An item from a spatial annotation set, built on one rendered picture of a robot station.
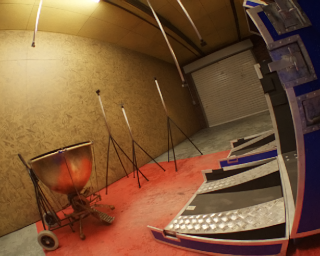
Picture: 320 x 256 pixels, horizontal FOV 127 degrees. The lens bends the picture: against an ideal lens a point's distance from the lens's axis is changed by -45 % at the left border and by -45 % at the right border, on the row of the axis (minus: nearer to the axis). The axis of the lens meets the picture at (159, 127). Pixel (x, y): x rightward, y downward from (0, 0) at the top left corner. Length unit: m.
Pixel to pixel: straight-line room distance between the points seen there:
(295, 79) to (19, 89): 2.78
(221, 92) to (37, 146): 6.30
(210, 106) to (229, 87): 1.19
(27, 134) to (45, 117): 0.40
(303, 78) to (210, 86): 6.18
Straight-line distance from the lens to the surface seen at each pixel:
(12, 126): 2.41
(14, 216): 2.42
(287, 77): 0.45
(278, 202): 0.86
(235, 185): 1.23
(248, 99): 6.35
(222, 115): 6.46
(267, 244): 0.72
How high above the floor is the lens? 0.72
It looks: level
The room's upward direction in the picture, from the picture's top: 18 degrees counter-clockwise
